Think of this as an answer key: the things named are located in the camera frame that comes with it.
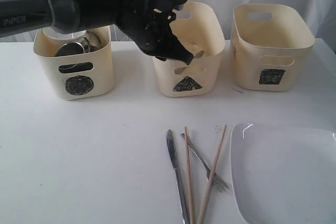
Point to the cream bin with circle mark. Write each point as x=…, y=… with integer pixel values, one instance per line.
x=70, y=86

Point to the stainless steel table knife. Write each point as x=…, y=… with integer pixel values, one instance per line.
x=179, y=182

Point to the cream bin with square mark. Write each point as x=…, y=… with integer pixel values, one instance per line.
x=270, y=43

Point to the stainless steel fork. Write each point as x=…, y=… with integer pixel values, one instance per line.
x=217, y=182

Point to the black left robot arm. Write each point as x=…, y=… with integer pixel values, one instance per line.
x=63, y=16

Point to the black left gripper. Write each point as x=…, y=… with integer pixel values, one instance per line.
x=152, y=34

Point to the white plastic bowl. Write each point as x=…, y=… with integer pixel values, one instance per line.
x=52, y=34

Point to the wooden chopstick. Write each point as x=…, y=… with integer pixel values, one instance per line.
x=189, y=179
x=210, y=181

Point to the stainless steel spoon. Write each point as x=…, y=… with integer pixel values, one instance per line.
x=182, y=69

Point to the cream bin with triangle mark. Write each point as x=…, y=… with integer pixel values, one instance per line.
x=201, y=31

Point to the white square plate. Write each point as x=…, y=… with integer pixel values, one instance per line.
x=283, y=174

